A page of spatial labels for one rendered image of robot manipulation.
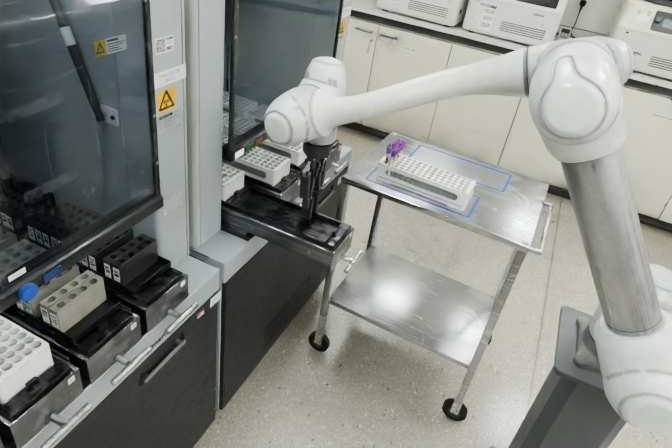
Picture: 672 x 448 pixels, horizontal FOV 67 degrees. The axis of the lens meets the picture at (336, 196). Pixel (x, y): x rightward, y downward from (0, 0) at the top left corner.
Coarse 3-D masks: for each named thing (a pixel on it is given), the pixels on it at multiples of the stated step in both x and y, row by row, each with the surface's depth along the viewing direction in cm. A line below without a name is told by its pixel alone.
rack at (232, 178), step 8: (224, 168) 147; (232, 168) 148; (224, 176) 144; (232, 176) 145; (240, 176) 146; (224, 184) 140; (232, 184) 143; (240, 184) 147; (224, 192) 141; (232, 192) 145; (224, 200) 142
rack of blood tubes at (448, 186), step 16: (400, 160) 163; (416, 160) 165; (384, 176) 162; (400, 176) 165; (416, 176) 156; (432, 176) 158; (448, 176) 159; (416, 192) 159; (432, 192) 156; (448, 192) 162; (464, 192) 151; (464, 208) 154
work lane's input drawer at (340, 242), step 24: (240, 192) 147; (264, 192) 148; (240, 216) 140; (264, 216) 141; (288, 216) 142; (312, 216) 144; (288, 240) 136; (312, 240) 134; (336, 240) 134; (336, 264) 138
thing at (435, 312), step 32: (448, 160) 182; (384, 192) 157; (480, 192) 166; (512, 192) 168; (544, 192) 172; (480, 224) 149; (512, 224) 152; (384, 256) 218; (512, 256) 194; (352, 288) 198; (384, 288) 201; (416, 288) 203; (448, 288) 206; (320, 320) 196; (384, 320) 186; (416, 320) 188; (448, 320) 191; (480, 320) 193; (448, 352) 177; (480, 352) 167; (448, 416) 187
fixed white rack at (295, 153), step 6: (258, 144) 175; (264, 144) 176; (270, 144) 165; (276, 144) 164; (300, 144) 167; (270, 150) 173; (276, 150) 173; (282, 150) 164; (288, 150) 163; (294, 150) 163; (300, 150) 163; (288, 156) 171; (294, 156) 163; (300, 156) 163; (306, 156) 168; (294, 162) 164; (300, 162) 165
